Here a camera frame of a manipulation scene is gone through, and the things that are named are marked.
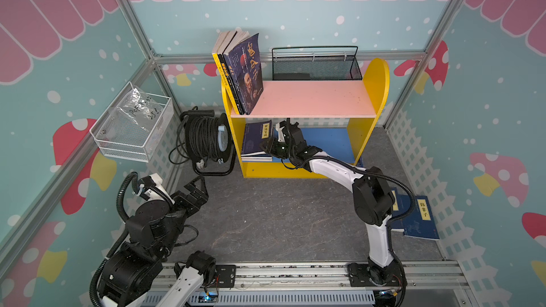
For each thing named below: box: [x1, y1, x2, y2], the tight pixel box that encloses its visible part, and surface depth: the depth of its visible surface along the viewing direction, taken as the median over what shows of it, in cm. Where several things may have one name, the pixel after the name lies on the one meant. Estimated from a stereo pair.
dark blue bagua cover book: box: [241, 156, 273, 162], surface depth 89 cm
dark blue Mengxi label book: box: [241, 119, 273, 157], surface depth 93 cm
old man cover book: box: [223, 30, 264, 116], surface depth 64 cm
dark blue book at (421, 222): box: [400, 195, 441, 239], surface depth 87 cm
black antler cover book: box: [216, 30, 244, 116], surface depth 60 cm
